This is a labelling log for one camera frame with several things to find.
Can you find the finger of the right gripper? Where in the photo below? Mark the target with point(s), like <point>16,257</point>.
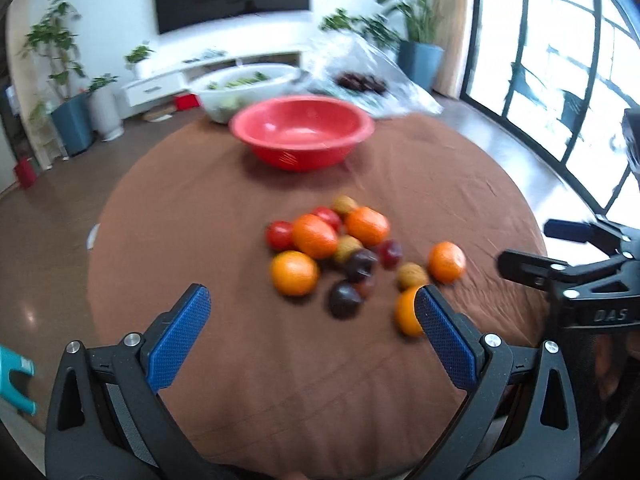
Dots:
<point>609,237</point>
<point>534,271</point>

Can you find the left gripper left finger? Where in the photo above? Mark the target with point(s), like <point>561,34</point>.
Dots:
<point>106,420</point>

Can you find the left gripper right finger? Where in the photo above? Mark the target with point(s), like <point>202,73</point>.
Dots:
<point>518,419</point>

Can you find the yellow-brown fruit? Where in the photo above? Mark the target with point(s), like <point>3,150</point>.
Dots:
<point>411,274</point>
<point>346,246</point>

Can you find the orange tangerine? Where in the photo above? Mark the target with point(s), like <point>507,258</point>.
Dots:
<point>368,226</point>

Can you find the dark plum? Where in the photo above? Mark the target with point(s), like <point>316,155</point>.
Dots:
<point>360,265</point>
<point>344,301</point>

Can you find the dark plum front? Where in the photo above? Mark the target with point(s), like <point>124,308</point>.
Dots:
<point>344,301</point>

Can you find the yellow-brown kiwi back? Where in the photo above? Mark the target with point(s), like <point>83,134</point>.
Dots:
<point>344,205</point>

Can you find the red tomato back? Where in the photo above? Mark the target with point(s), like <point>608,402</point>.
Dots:
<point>329,216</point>

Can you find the red tomato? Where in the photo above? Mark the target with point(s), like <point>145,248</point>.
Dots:
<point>279,236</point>
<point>329,216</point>

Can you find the large central orange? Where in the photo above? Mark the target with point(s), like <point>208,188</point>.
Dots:
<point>314,237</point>

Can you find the teal object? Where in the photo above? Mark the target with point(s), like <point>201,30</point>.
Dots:
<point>14,368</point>

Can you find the brown tablecloth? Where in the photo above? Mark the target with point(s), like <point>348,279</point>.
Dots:
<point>276,384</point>

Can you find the large plant blue pot right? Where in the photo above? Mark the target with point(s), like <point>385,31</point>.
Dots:
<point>419,57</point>

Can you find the red bin on floor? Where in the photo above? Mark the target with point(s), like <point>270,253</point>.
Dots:
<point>25,173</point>

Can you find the pile of dark plums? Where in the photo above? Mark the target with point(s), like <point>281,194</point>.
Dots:
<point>362,83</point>

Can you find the red plastic colander bowl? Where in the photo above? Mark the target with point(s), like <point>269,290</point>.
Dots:
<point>302,133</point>

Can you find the clear plastic bag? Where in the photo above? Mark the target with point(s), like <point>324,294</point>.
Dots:
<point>346,67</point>

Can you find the plant white ribbed pot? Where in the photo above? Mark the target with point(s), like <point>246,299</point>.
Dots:
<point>102,108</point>

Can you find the bushy plant white pot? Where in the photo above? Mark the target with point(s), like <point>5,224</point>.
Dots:
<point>373,29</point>

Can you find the red box on floor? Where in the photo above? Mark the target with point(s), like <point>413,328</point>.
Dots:
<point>186,101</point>

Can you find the white tv cabinet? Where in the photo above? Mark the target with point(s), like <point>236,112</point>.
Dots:
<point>178,80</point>

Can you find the white bowl with greens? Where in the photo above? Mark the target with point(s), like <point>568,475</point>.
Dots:
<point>224,93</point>

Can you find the small plant on cabinet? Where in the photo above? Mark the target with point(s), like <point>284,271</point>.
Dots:
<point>137,55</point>

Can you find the tall plant blue pot left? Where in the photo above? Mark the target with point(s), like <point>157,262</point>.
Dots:
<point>60,105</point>

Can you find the black window frame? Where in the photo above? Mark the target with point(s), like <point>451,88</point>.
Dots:
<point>561,75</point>

